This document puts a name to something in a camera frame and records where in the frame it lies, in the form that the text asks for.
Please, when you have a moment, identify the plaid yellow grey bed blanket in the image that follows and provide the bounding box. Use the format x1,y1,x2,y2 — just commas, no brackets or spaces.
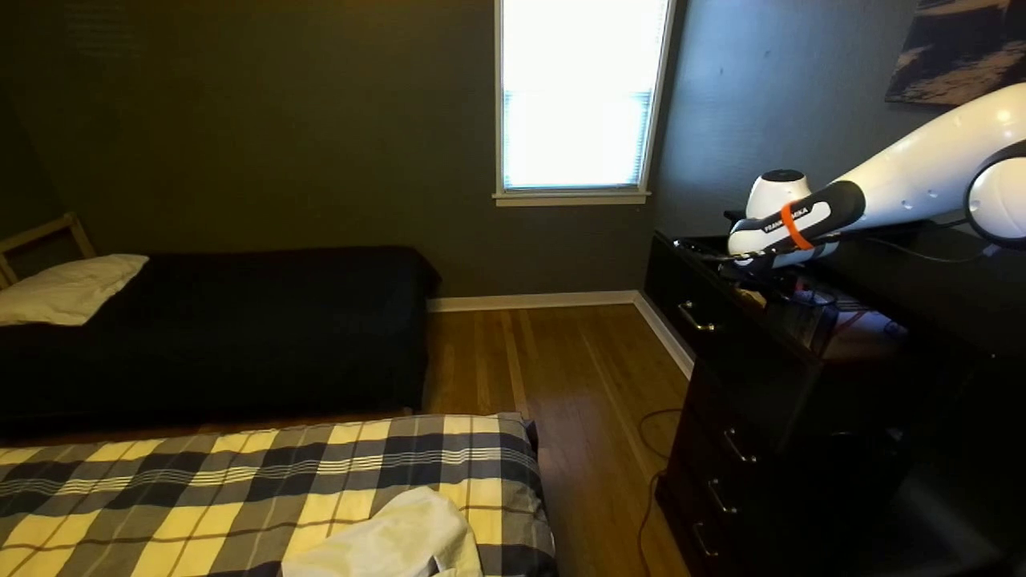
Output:
0,410,562,577

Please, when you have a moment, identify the black wooden dresser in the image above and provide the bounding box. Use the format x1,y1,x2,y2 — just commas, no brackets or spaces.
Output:
637,215,1026,577

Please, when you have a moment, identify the black dresser drawer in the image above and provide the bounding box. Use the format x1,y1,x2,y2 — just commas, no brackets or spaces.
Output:
641,226,915,372

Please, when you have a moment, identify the bright white framed window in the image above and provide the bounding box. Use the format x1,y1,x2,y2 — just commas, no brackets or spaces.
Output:
486,0,683,212

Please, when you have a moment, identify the black covered daybed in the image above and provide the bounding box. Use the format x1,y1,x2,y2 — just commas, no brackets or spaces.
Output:
0,243,446,442

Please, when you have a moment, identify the thin black floor cable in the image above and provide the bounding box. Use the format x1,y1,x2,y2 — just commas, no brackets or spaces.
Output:
632,405,689,577

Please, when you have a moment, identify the white pillow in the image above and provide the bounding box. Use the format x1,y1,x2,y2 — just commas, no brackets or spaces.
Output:
0,249,154,331

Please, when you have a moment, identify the light wooden bed frame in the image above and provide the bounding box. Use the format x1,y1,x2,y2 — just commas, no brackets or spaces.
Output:
0,209,100,293

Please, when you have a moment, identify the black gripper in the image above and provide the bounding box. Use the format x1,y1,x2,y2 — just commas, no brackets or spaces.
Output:
745,247,848,314

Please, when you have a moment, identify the crumpled white cloth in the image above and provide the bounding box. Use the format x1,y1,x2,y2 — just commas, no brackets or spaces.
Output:
276,485,486,577

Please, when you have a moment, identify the dark wall picture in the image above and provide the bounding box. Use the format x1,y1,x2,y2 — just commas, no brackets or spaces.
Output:
880,0,1026,112

